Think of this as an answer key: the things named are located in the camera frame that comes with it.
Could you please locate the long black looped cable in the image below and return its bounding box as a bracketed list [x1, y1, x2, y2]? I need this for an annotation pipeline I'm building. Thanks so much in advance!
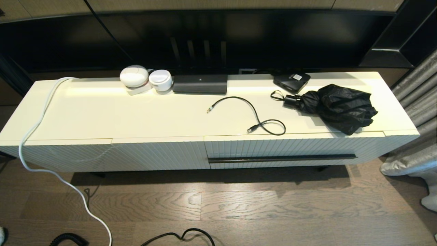
[206, 96, 286, 136]

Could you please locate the white fluted drawer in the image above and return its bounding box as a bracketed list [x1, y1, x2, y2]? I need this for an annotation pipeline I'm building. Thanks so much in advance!
[204, 132, 385, 170]

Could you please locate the dark metal bar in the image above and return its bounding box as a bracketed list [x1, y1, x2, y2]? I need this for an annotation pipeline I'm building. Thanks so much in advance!
[208, 154, 357, 164]

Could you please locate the black umbrella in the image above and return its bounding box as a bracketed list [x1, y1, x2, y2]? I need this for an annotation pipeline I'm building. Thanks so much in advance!
[270, 84, 379, 136]

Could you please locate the white tv cabinet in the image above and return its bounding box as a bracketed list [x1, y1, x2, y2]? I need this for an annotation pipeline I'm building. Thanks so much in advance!
[0, 71, 420, 178]

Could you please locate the black router with antennas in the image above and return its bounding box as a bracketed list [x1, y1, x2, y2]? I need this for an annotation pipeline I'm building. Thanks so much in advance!
[170, 36, 228, 95]

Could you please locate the small white round device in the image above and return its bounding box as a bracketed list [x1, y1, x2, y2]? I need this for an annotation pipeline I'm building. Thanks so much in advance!
[149, 69, 173, 92]

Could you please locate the small black set-top box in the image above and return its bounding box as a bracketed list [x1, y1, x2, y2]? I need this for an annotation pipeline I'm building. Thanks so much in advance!
[273, 72, 311, 94]

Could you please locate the white egg-shaped device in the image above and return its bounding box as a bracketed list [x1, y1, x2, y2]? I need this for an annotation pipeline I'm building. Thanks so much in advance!
[119, 65, 150, 88]

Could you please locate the black television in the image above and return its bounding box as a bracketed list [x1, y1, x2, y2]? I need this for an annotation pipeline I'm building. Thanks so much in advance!
[0, 8, 401, 74]

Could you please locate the black shelf unit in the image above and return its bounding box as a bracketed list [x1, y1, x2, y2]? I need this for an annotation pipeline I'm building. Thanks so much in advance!
[358, 0, 437, 68]

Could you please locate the grey curtain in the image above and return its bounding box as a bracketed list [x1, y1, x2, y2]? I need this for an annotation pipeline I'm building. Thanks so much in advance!
[380, 48, 437, 205]

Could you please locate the white rounded floor object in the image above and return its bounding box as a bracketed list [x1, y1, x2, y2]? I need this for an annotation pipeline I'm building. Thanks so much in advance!
[422, 195, 437, 212]

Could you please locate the black floor cable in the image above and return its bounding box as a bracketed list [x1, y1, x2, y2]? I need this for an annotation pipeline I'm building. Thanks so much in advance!
[140, 228, 215, 246]

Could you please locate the black coiled cable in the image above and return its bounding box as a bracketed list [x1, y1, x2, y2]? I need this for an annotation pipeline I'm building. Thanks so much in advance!
[50, 232, 90, 246]

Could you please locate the white power cable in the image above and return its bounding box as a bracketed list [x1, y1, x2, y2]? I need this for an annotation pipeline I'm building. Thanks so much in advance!
[18, 77, 113, 246]

